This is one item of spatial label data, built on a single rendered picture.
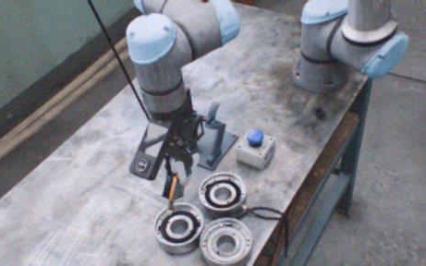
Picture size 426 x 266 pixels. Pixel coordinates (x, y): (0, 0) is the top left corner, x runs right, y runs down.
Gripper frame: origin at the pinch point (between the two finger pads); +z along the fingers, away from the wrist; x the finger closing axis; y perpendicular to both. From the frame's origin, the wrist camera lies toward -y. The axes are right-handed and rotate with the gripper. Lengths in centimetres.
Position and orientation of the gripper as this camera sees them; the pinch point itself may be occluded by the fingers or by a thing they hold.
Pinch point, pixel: (176, 181)
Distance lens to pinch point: 98.6
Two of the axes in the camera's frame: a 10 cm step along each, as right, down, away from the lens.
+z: 1.0, 7.0, 7.0
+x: -8.5, -3.1, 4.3
